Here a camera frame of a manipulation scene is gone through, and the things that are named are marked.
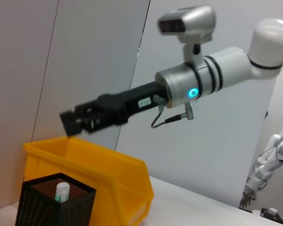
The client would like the black mesh pen holder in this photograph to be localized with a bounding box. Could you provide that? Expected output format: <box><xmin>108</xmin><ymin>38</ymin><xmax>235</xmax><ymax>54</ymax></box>
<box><xmin>15</xmin><ymin>172</ymin><xmax>97</xmax><ymax>226</ymax></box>

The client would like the black box device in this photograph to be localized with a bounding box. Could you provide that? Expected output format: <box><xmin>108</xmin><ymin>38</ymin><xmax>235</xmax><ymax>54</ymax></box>
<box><xmin>260</xmin><ymin>206</ymin><xmax>283</xmax><ymax>225</ymax></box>

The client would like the green pen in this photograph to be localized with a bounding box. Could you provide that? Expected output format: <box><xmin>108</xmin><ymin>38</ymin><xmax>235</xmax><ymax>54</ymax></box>
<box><xmin>55</xmin><ymin>182</ymin><xmax>71</xmax><ymax>205</ymax></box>

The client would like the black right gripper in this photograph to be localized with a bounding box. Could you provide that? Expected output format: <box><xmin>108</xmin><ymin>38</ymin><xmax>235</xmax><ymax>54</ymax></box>
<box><xmin>59</xmin><ymin>81</ymin><xmax>168</xmax><ymax>137</ymax></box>

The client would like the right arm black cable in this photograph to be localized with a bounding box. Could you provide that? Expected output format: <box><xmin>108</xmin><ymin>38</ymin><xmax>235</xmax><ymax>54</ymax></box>
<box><xmin>150</xmin><ymin>101</ymin><xmax>196</xmax><ymax>129</ymax></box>

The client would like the yellow plastic bin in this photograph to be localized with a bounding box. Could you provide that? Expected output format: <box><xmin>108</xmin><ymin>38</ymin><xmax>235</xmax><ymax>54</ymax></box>
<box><xmin>23</xmin><ymin>137</ymin><xmax>155</xmax><ymax>226</ymax></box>

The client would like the right gripper silver cable clip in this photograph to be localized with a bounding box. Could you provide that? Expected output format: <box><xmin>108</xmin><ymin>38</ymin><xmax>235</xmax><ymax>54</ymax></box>
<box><xmin>152</xmin><ymin>94</ymin><xmax>167</xmax><ymax>106</ymax></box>

